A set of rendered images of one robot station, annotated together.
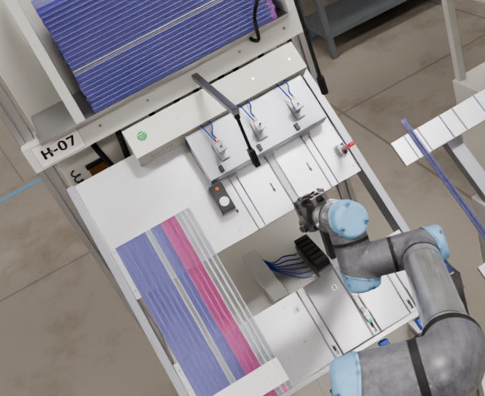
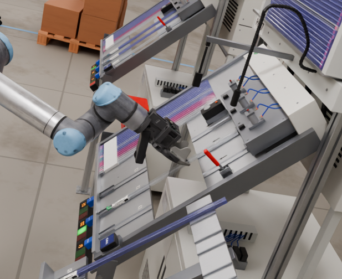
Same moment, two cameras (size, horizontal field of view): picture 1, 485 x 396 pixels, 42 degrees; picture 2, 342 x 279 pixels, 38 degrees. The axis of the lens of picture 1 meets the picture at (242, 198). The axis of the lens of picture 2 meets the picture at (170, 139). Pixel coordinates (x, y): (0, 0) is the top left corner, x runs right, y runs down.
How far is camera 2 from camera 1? 1.90 m
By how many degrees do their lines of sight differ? 73
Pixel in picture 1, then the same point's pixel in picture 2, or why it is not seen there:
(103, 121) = (270, 32)
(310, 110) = (253, 133)
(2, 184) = not seen: outside the picture
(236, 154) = not seen: hidden behind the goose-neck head
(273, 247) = (261, 254)
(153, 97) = (281, 45)
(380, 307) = (112, 216)
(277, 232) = not seen: hidden behind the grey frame
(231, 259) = (265, 232)
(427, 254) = (46, 108)
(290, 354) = (116, 171)
